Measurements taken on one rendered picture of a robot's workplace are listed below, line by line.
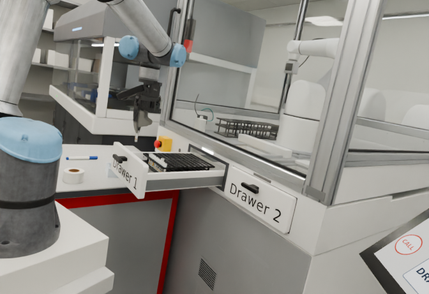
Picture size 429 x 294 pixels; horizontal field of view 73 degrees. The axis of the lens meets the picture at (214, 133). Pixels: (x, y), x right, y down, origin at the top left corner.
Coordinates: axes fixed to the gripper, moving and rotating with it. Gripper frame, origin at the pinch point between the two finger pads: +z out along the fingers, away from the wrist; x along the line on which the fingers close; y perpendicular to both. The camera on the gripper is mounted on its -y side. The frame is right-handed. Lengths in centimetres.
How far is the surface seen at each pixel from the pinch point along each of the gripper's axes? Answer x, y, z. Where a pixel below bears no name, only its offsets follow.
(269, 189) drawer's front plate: -24, 52, 6
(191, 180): -13.5, 26.5, 11.6
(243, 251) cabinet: -18, 49, 32
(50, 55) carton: 281, -225, -24
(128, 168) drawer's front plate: -19.0, 5.4, 9.6
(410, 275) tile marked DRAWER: -72, 64, -1
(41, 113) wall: 312, -252, 66
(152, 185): -23.1, 15.4, 12.5
